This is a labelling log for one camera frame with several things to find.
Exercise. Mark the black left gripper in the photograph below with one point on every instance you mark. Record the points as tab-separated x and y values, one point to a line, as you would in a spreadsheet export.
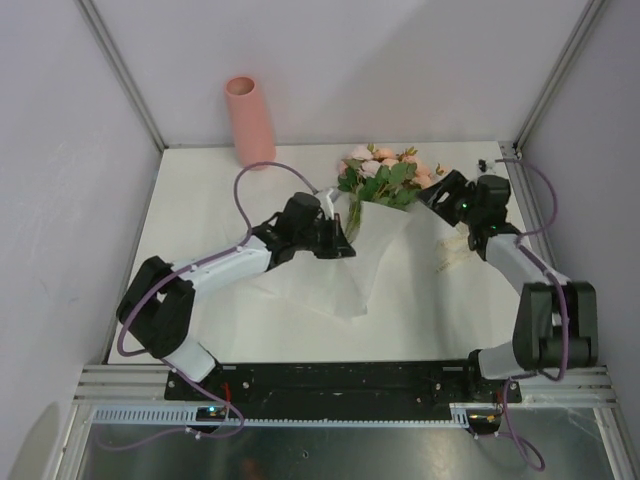
338	245

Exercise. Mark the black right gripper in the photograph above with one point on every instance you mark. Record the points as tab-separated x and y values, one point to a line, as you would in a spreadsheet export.
453	185

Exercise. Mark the cream printed ribbon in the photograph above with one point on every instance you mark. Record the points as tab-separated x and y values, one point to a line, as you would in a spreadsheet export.
452	252

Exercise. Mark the pink flower bouquet white wrap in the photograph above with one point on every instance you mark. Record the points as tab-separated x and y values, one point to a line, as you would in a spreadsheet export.
381	176

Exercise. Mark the white wrapping paper sheet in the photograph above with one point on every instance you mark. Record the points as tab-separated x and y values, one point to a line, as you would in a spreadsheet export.
393	268

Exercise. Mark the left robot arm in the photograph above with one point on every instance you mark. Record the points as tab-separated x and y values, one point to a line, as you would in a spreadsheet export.
157	306

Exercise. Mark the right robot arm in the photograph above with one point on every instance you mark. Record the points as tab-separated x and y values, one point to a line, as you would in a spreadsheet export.
556	326

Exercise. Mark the pink cylindrical vase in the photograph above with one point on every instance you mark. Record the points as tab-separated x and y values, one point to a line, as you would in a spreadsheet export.
250	120

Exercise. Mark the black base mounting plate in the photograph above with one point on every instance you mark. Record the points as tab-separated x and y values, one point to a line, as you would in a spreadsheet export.
345	388

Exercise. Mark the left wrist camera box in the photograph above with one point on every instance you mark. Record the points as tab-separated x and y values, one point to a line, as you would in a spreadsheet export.
327	198

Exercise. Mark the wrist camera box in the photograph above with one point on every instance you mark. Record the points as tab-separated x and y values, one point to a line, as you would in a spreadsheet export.
486	167
327	198

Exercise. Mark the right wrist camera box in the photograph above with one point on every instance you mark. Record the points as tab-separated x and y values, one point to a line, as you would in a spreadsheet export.
486	167

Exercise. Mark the right aluminium frame post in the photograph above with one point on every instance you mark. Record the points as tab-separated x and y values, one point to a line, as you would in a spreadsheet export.
569	54

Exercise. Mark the aluminium frame post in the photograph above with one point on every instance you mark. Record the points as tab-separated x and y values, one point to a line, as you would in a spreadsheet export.
569	54
107	45

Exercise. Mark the white slotted cable duct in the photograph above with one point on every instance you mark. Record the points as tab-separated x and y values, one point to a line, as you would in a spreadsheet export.
451	416

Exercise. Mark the aluminium front rail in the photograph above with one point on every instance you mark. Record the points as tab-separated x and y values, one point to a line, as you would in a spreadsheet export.
129	384

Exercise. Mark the left aluminium frame post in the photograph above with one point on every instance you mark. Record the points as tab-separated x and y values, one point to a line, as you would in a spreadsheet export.
107	45

